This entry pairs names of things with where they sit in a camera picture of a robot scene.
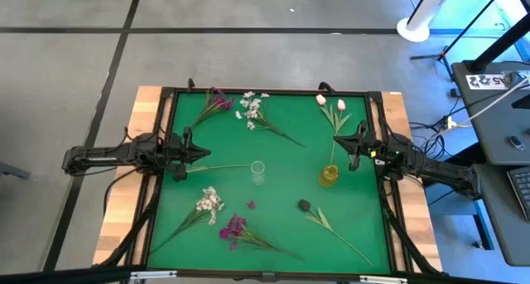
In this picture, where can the yellow glass vase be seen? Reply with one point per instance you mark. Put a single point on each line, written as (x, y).
(327, 177)

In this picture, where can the yellow white power plug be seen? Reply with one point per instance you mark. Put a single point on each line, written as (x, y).
(449, 122)

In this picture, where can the small black key fob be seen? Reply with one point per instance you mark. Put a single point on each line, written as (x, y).
(516, 142)

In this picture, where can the black keyboard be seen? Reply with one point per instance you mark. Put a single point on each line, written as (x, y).
(521, 189)

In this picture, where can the thick black pole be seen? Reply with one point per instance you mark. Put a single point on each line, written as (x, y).
(497, 48)

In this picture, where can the green table mat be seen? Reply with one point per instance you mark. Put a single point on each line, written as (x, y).
(290, 234)

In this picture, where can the white pillar with round base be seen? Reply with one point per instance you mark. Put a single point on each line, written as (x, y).
(414, 29)

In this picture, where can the gray furniture foot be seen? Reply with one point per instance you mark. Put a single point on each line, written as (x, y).
(12, 171)

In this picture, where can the dark gray desk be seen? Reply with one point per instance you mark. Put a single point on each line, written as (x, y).
(501, 226)
(488, 122)

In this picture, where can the silver metal bracket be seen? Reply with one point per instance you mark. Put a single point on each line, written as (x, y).
(153, 274)
(383, 280)

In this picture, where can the thin black tripod stand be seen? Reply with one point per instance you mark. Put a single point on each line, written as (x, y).
(444, 53)

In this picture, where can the black metal rig frame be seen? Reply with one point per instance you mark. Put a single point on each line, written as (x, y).
(290, 91)

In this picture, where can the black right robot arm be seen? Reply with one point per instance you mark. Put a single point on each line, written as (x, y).
(435, 168)

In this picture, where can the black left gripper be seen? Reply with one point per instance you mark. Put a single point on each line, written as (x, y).
(178, 151)

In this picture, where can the clear glass vase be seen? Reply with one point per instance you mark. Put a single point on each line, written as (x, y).
(257, 177)

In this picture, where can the purple artificial flower bunch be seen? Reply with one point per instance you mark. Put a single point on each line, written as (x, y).
(223, 103)
(236, 228)

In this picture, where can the blue desk leg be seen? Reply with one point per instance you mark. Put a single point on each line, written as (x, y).
(482, 226)

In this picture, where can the bare green stem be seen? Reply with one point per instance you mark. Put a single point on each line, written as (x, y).
(219, 167)

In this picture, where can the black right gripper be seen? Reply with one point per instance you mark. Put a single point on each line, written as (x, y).
(368, 145)

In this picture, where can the loose purple petal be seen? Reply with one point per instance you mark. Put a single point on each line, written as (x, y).
(250, 204)

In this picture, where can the dark artificial tulip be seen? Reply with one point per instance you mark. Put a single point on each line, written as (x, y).
(304, 205)

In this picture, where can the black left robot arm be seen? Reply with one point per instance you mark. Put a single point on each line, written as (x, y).
(103, 155)

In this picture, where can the white printed label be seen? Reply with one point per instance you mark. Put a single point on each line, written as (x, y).
(484, 81)

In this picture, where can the white artificial flower bunch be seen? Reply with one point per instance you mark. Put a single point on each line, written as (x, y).
(253, 113)
(209, 203)

